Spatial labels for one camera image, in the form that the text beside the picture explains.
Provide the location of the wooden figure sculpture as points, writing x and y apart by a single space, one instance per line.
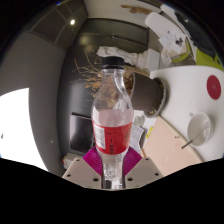
136 9

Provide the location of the grey plant saucer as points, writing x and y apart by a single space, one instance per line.
165 96

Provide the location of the green seat cushion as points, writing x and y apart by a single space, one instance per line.
206 58

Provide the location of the stack of papers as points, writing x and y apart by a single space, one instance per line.
171 38

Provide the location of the light wooden board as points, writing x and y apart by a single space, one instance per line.
166 150

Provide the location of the long ceiling light panel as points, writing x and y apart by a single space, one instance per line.
16 126

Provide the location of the flat round red coaster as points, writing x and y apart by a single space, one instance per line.
213 87

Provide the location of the round recessed ceiling light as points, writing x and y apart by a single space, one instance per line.
72 22

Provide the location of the white shell chair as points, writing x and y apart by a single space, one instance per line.
156 23

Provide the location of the dried plant in grey pot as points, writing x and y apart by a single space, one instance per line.
146 93

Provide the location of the white statue pedestal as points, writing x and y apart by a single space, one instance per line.
150 60

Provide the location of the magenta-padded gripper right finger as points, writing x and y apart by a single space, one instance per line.
143 171

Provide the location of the printed paper sheets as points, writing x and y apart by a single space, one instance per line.
136 136

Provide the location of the small white bowl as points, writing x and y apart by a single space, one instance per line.
140 120

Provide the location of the dark double door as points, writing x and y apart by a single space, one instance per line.
113 30

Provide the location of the metal spoon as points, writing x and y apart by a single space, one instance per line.
187 144

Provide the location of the clear red-labelled drink bottle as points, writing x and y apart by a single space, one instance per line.
111 136

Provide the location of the white cup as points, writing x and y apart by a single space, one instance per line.
196 128

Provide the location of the small yellow tag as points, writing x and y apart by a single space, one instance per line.
149 132

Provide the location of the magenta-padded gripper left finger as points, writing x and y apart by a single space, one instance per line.
78 171

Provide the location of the black wall screen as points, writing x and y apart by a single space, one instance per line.
80 133

